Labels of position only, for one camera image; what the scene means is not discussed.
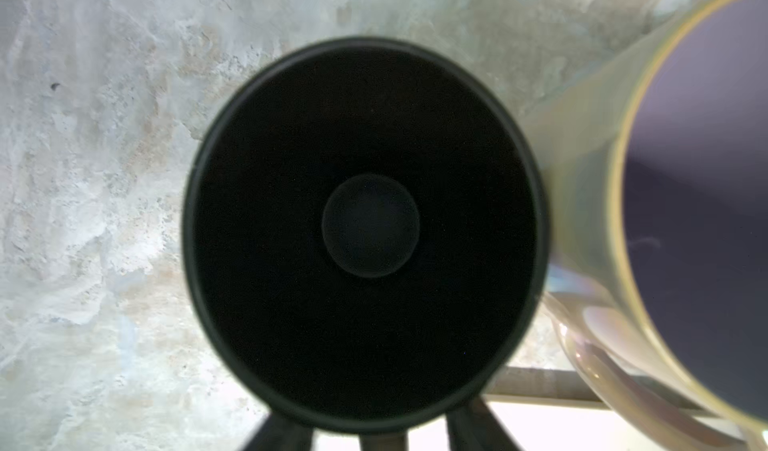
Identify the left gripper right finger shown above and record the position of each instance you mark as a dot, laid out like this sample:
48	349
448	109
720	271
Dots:
473	427

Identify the small white black-handled mug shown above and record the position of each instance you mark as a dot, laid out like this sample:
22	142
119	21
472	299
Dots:
365	237

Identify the pink iridescent mug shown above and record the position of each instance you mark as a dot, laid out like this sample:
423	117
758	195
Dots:
655	168

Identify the pink rectangular tray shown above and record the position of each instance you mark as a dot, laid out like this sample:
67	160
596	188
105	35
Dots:
549	410

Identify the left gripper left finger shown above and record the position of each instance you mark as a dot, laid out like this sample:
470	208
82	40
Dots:
280	433

